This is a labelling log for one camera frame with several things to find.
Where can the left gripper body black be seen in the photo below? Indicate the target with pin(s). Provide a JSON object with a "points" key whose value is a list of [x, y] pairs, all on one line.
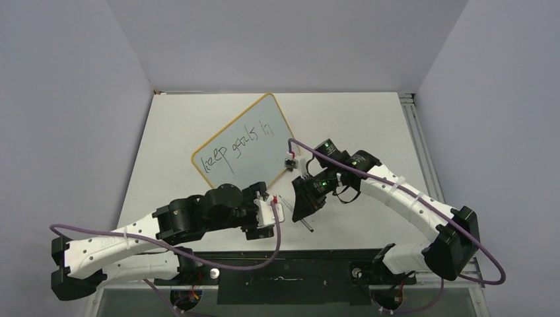
{"points": [[249, 222]]}

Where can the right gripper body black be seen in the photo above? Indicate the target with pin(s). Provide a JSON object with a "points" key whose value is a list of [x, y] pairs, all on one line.
{"points": [[314, 189]]}

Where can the yellow framed whiteboard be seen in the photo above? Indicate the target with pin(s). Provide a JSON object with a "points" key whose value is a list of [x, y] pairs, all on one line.
{"points": [[251, 148]]}

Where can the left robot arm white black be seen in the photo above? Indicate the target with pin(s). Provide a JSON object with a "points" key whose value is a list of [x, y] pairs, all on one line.
{"points": [[153, 247]]}

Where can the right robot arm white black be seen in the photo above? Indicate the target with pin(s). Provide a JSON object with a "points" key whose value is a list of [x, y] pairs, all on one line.
{"points": [[451, 234]]}

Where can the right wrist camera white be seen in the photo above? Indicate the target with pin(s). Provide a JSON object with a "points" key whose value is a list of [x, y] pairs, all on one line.
{"points": [[295, 162]]}

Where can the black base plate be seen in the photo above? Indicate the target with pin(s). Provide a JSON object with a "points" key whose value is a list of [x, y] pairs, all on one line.
{"points": [[293, 277]]}

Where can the aluminium frame rail right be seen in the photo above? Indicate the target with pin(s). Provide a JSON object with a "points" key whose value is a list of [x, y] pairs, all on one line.
{"points": [[407, 101]]}

